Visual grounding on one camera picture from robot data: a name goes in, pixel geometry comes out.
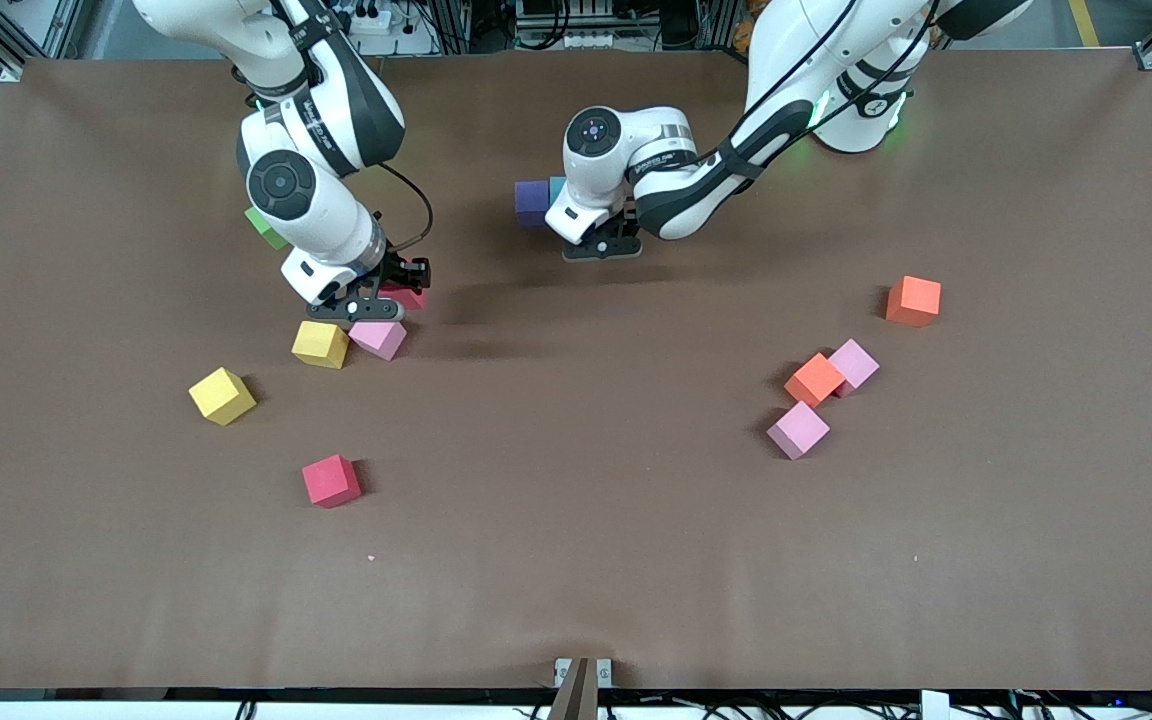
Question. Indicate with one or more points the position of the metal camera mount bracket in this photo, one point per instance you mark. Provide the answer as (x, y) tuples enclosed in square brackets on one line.
[(583, 678)]

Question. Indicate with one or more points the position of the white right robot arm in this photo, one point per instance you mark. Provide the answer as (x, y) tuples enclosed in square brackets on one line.
[(336, 215)]

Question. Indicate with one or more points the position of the white tag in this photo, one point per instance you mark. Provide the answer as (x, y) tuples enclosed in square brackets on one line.
[(934, 705)]

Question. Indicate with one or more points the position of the yellow foam block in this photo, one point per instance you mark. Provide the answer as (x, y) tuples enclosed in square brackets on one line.
[(222, 396), (320, 344)]

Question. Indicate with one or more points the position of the pink foam block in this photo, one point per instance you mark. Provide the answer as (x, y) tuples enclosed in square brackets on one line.
[(798, 430), (856, 364), (379, 340)]

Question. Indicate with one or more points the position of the green foam block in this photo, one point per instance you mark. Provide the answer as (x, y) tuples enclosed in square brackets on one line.
[(261, 228)]

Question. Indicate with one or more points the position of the red foam block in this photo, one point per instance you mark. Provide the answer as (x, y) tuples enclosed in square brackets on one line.
[(331, 480), (408, 298)]

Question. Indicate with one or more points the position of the light blue foam block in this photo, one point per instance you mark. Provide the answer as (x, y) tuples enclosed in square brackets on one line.
[(557, 188)]

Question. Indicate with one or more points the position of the white power strip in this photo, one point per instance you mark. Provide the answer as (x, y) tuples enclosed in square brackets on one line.
[(376, 20), (591, 41)]

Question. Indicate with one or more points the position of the purple foam block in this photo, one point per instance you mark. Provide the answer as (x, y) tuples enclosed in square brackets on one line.
[(532, 203)]

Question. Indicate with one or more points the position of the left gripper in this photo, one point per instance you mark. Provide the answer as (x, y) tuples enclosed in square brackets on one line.
[(629, 227)]

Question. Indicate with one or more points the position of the paper table cover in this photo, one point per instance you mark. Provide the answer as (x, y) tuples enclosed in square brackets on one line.
[(576, 560)]

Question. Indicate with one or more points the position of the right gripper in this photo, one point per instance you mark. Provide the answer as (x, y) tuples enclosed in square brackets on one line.
[(402, 274)]

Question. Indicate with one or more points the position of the bag of orange fruit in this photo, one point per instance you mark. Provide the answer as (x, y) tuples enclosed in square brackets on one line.
[(742, 30)]

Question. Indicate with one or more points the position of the orange foam block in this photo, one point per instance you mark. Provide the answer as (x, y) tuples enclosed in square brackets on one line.
[(913, 301), (815, 379)]

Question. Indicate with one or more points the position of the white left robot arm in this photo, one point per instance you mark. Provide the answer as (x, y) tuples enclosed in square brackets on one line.
[(646, 130)]

